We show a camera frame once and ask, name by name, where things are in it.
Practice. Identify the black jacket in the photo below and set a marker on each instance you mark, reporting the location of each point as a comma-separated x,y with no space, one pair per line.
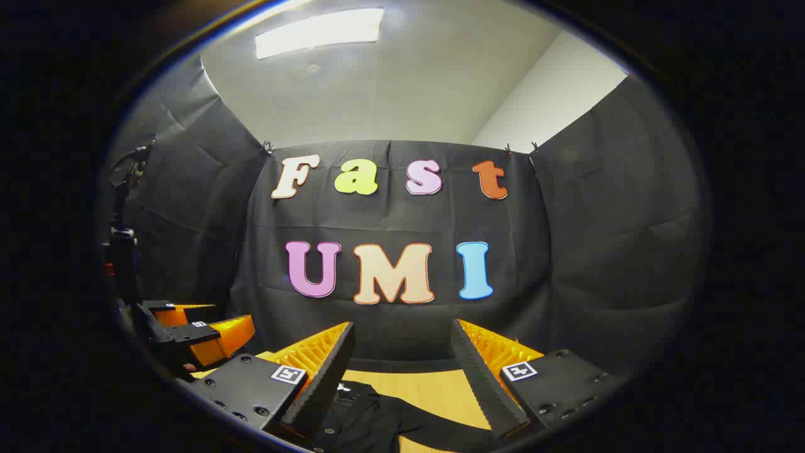
371,421

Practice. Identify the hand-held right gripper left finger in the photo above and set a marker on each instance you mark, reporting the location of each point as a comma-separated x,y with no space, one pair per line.
321,390

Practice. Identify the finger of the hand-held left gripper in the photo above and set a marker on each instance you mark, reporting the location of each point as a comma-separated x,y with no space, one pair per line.
182,314
226,340

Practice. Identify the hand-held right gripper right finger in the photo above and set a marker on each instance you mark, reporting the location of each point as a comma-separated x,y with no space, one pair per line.
487,390

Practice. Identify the black backdrop cloth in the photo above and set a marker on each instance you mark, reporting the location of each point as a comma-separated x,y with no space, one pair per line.
390,214

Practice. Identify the ceiling light panel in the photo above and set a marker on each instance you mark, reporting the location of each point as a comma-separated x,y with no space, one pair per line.
321,31

